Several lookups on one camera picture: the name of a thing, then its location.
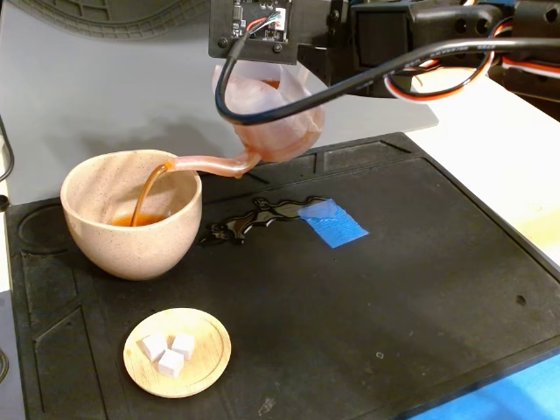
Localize black gripper finger blue tape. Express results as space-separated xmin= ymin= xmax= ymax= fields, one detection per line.
xmin=297 ymin=42 xmax=333 ymax=85

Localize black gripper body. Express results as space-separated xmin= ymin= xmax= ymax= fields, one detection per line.
xmin=326 ymin=0 xmax=417 ymax=87

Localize translucent plastic kettle with handle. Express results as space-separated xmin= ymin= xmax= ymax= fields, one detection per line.
xmin=168 ymin=63 xmax=327 ymax=179

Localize spilled dark liquid puddle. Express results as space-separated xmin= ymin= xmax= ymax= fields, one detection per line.
xmin=199 ymin=196 xmax=327 ymax=246

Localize beige speckled ceramic cup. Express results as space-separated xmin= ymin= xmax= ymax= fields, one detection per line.
xmin=59 ymin=149 xmax=203 ymax=281

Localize small blue tape piece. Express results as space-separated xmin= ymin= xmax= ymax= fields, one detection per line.
xmin=297 ymin=199 xmax=370 ymax=249

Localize grey ribbed round object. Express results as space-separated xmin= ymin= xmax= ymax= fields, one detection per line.
xmin=7 ymin=0 xmax=212 ymax=41

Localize black silicone work mat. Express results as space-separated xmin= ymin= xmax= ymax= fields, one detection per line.
xmin=3 ymin=132 xmax=560 ymax=420

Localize white sugar cube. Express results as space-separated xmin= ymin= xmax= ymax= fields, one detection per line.
xmin=170 ymin=332 xmax=197 ymax=361
xmin=157 ymin=349 xmax=186 ymax=379
xmin=137 ymin=332 xmax=168 ymax=363

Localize round wooden plate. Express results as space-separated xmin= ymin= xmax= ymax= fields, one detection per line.
xmin=122 ymin=307 xmax=232 ymax=399

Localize wide blue tape strip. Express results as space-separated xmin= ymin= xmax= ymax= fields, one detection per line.
xmin=404 ymin=357 xmax=560 ymax=420

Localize thick black camera cable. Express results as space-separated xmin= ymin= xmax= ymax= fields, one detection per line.
xmin=213 ymin=37 xmax=560 ymax=127

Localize black wrist camera board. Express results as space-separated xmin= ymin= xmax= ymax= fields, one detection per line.
xmin=208 ymin=0 xmax=334 ymax=67

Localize red white black servo wires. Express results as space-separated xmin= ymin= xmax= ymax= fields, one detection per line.
xmin=383 ymin=17 xmax=560 ymax=105

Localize thin black cable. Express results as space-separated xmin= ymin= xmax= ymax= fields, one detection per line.
xmin=0 ymin=114 xmax=17 ymax=211

